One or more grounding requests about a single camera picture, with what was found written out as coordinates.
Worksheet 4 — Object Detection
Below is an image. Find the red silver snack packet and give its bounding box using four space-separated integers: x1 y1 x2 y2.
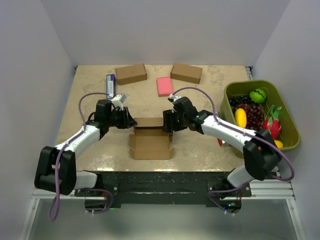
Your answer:
217 138 229 147

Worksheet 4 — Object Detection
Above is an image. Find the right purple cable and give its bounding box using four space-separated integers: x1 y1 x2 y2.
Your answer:
171 86 295 181

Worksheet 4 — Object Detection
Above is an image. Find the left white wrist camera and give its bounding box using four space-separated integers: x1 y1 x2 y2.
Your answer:
111 93 127 111

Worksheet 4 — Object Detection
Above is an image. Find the dark red grape bunch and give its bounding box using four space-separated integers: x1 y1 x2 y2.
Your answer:
232 104 265 131

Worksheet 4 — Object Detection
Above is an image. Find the yellow toy lemon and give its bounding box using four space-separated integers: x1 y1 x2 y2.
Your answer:
234 108 247 128

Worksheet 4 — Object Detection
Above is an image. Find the orange yellow mango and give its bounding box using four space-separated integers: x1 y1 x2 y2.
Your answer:
274 140 284 149

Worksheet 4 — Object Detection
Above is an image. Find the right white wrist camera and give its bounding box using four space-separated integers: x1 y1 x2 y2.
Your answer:
167 94 181 104

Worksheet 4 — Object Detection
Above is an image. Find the black grape bunch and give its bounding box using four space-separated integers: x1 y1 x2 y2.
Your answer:
228 95 253 107

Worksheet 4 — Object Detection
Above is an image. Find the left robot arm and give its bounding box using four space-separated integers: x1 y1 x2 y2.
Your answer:
34 99 137 196

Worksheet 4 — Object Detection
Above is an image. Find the green toy melon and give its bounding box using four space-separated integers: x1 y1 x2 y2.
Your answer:
249 88 267 104

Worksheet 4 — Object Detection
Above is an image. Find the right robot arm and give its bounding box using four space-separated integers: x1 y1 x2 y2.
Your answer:
163 94 282 197

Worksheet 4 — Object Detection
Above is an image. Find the purple cable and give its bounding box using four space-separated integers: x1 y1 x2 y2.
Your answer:
171 86 295 181
48 92 113 222

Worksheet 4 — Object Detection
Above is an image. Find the purple toothpaste box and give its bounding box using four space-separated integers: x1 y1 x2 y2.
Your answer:
106 74 116 100

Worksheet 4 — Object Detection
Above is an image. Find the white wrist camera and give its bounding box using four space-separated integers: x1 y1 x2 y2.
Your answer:
111 93 127 111
167 94 181 104

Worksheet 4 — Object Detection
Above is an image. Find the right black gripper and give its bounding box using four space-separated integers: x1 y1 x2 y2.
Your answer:
162 108 188 133

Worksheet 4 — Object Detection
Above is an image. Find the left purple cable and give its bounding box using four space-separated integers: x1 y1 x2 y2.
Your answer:
48 92 113 222

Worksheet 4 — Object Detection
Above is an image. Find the right folded cardboard box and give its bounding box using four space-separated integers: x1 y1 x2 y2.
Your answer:
170 62 203 84

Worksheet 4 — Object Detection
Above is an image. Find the brown cardboard box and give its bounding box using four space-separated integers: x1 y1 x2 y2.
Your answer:
129 117 175 160

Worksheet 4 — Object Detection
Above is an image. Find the pink dragon fruit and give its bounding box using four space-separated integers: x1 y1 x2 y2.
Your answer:
261 105 282 140

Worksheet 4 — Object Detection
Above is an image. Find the folded cardboard box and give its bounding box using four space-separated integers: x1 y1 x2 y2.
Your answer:
170 62 203 84
115 63 148 86

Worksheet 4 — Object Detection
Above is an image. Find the olive green plastic bin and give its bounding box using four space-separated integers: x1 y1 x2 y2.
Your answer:
220 80 301 152

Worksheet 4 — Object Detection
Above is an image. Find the aluminium rail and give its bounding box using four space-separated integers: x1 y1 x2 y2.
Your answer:
31 179 295 200

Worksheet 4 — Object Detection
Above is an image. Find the left folded cardboard box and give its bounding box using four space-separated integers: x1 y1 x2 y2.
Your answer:
115 63 148 86

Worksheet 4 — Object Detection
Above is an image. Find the pink sticky note pad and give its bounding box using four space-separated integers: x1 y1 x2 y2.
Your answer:
156 76 173 97

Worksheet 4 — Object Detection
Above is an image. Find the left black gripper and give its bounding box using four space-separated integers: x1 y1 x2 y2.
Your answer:
106 107 137 130

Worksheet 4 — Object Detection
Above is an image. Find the black base frame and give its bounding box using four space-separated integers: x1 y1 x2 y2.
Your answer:
75 171 252 213

